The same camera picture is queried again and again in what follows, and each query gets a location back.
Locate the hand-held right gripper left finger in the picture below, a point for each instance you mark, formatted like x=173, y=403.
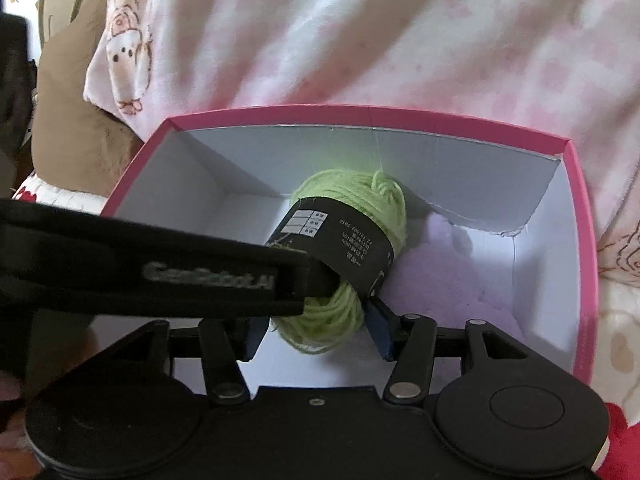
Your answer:
x=255, y=337

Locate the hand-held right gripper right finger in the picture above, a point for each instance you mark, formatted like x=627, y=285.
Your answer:
x=382, y=327

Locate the pink cardboard box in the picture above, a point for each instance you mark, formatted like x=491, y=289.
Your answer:
x=555, y=240

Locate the green yarn ball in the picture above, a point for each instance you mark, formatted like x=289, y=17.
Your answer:
x=345, y=192

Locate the dark object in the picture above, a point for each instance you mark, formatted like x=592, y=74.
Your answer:
x=15, y=85

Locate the purple plush toy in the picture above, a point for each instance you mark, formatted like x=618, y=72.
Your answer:
x=450, y=280

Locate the pink printed blanket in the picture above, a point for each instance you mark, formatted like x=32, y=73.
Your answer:
x=350, y=35

